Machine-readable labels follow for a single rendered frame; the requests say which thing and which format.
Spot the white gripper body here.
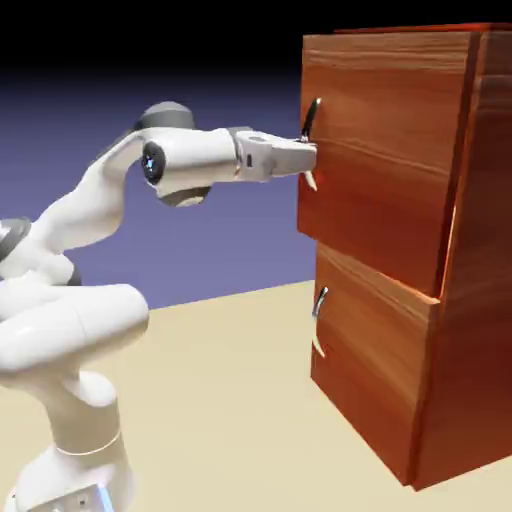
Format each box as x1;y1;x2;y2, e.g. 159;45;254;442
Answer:
268;136;318;178

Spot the long curved metal handle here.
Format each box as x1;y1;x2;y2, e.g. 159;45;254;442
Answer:
299;97;323;192

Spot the large wooden cabinet door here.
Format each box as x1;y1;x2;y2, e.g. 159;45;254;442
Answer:
296;31;481;299

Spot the small wooden cabinet door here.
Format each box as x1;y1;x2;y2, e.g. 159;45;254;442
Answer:
310;241;441;487

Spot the reddish wooden cabinet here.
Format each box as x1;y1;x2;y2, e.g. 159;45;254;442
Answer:
296;22;512;492

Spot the short curved metal handle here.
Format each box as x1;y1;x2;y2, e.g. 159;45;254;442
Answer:
310;286;330;358

